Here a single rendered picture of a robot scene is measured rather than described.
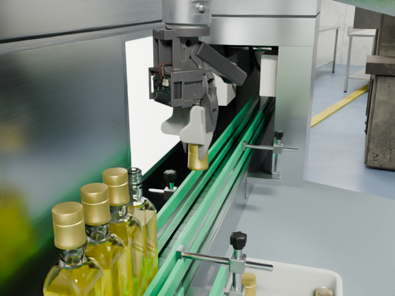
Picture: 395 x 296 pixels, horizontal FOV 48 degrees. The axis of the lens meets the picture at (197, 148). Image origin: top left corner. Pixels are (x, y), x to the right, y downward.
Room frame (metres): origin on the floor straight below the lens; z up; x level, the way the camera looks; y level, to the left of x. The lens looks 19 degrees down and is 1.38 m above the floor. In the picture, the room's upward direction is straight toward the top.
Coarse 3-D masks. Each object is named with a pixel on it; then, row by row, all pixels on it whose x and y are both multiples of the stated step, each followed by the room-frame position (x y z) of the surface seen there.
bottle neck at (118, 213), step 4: (124, 204) 0.55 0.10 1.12; (112, 208) 0.55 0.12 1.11; (116, 208) 0.55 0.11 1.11; (120, 208) 0.55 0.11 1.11; (124, 208) 0.55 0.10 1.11; (112, 212) 0.55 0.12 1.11; (116, 212) 0.55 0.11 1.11; (120, 212) 0.55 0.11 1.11; (124, 212) 0.55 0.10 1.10; (112, 216) 0.55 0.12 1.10; (116, 216) 0.55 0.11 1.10; (120, 216) 0.55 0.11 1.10; (124, 216) 0.55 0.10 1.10; (128, 216) 0.56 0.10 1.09; (112, 220) 0.55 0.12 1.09; (116, 220) 0.55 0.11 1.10; (120, 220) 0.55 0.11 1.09
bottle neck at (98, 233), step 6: (108, 222) 0.50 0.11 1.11; (90, 228) 0.49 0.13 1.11; (96, 228) 0.49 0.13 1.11; (102, 228) 0.49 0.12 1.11; (108, 228) 0.50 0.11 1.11; (90, 234) 0.49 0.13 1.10; (96, 234) 0.49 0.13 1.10; (102, 234) 0.49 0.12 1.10; (108, 234) 0.50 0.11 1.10; (90, 240) 0.49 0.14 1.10; (96, 240) 0.49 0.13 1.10; (102, 240) 0.49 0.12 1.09
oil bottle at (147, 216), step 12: (132, 204) 0.60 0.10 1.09; (144, 204) 0.61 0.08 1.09; (144, 216) 0.59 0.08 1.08; (156, 216) 0.63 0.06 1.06; (144, 228) 0.59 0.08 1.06; (156, 228) 0.63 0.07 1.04; (144, 240) 0.58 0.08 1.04; (156, 240) 0.63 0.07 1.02; (144, 252) 0.58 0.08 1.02; (156, 252) 0.62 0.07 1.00; (156, 264) 0.62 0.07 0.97
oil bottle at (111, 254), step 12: (108, 240) 0.50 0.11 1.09; (120, 240) 0.51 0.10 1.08; (96, 252) 0.48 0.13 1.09; (108, 252) 0.48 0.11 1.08; (120, 252) 0.50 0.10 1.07; (108, 264) 0.47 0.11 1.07; (120, 264) 0.50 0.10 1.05; (108, 276) 0.47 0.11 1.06; (120, 276) 0.50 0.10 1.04; (108, 288) 0.47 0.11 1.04; (120, 288) 0.50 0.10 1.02
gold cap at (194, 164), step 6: (192, 144) 0.70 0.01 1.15; (198, 144) 0.70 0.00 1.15; (192, 150) 0.70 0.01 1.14; (192, 156) 0.70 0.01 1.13; (198, 156) 0.70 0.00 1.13; (192, 162) 0.70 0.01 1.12; (198, 162) 0.70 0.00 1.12; (204, 162) 0.70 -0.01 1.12; (192, 168) 0.70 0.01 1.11; (198, 168) 0.70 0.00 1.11; (204, 168) 0.70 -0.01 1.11
